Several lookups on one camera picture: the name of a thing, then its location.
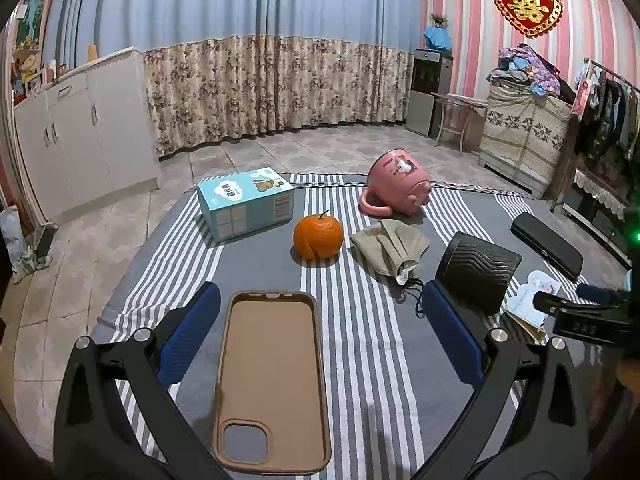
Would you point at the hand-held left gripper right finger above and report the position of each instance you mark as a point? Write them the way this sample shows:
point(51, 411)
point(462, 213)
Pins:
point(452, 335)

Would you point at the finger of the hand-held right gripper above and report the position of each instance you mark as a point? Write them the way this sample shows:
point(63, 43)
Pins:
point(597, 292)
point(580, 322)

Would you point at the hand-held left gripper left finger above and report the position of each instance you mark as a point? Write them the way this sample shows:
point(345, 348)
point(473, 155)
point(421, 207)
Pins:
point(192, 335)

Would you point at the white blue paper packet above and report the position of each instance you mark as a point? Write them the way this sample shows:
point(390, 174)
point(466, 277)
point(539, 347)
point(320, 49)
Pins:
point(530, 305)

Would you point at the black textured pouch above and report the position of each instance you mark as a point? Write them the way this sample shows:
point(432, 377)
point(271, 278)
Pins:
point(477, 275)

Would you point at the black glasses case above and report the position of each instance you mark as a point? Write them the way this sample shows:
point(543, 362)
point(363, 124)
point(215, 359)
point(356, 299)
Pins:
point(547, 242)

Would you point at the table with lace cloth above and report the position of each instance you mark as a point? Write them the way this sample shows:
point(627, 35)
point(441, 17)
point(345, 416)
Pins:
point(595, 195)

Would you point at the brown phone case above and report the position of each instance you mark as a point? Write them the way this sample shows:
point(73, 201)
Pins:
point(272, 360)

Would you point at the grey white striped mat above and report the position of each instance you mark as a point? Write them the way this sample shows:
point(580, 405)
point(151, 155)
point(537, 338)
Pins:
point(370, 385)

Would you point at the beige face mask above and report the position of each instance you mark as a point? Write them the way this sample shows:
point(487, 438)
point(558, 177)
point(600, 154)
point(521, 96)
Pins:
point(385, 247)

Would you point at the light blue tissue box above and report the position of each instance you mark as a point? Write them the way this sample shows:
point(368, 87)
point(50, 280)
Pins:
point(240, 205)

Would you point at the tangerine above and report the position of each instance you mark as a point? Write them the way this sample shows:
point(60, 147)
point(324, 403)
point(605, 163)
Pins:
point(317, 237)

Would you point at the chest with patterned cloth cover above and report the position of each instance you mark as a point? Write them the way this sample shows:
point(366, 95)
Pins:
point(525, 140)

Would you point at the pink cartoon cup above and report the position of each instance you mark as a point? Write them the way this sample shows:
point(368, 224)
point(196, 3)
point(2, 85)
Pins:
point(400, 180)

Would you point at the plastic bag on floor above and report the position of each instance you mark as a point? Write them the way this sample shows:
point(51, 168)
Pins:
point(20, 245)

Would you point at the pile of clothes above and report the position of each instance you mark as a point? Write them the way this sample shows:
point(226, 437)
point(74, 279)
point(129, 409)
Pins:
point(530, 72)

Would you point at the white cabinet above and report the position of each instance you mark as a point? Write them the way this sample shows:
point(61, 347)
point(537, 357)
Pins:
point(90, 135)

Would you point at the folding metal table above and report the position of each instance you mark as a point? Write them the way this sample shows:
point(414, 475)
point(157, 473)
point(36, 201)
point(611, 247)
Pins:
point(457, 110)

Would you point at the grey water dispenser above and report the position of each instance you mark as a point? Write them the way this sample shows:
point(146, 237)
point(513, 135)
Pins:
point(427, 95)

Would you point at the blue and floral curtain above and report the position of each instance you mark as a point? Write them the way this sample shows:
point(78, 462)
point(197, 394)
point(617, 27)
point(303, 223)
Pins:
point(250, 75)

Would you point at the potted plant with blue cover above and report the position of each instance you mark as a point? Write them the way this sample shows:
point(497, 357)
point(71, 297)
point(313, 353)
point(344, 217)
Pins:
point(438, 37)

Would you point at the small orange cone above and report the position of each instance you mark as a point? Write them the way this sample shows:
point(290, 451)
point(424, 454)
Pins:
point(92, 51)

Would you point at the red heart wall decoration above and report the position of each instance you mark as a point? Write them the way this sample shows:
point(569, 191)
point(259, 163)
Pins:
point(525, 2)

